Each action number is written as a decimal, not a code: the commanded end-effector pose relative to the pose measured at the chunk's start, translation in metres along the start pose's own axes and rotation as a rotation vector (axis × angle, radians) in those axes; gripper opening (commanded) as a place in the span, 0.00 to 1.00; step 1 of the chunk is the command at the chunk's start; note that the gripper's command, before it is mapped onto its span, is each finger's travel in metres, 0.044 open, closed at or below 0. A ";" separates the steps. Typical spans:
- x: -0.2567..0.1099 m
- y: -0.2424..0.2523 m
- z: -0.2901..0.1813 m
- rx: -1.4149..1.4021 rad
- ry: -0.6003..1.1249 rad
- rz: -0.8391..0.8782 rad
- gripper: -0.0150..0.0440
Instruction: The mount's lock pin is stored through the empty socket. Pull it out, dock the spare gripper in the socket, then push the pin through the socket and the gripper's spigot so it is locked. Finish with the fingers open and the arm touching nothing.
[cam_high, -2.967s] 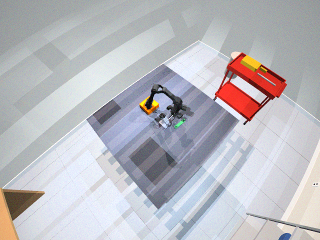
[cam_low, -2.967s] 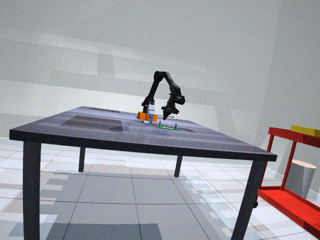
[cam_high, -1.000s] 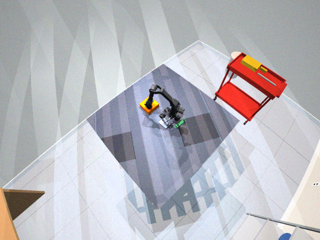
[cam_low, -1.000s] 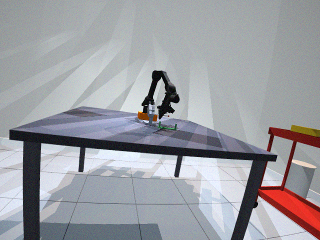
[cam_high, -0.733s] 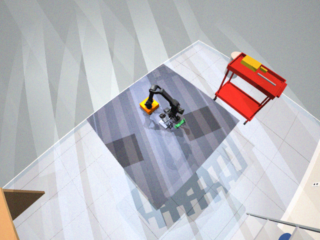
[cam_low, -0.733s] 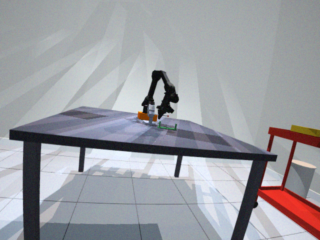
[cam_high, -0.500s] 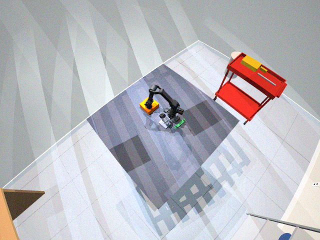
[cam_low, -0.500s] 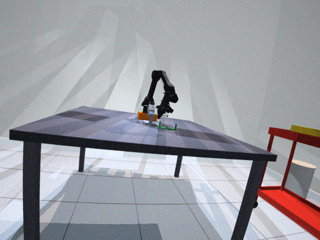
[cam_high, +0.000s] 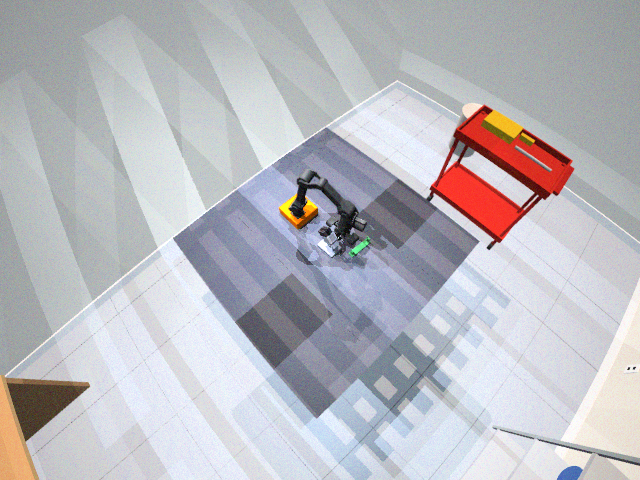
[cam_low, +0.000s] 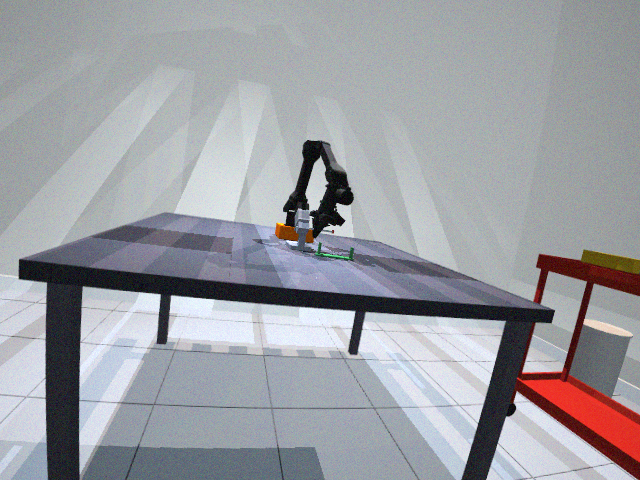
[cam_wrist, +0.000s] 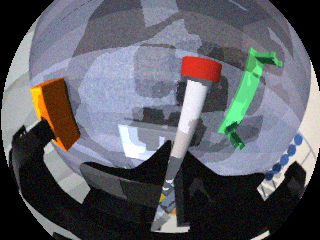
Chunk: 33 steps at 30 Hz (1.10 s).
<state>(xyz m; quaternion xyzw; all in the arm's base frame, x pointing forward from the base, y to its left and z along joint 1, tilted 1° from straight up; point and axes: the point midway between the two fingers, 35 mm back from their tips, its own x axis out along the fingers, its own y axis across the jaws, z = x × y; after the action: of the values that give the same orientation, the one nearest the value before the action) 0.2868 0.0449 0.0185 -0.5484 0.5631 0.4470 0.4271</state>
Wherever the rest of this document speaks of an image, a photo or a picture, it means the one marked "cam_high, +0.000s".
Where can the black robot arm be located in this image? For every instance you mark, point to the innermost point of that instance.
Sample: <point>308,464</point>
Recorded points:
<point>345,208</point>

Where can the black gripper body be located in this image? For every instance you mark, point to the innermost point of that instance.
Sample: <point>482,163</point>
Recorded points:
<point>344,230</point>

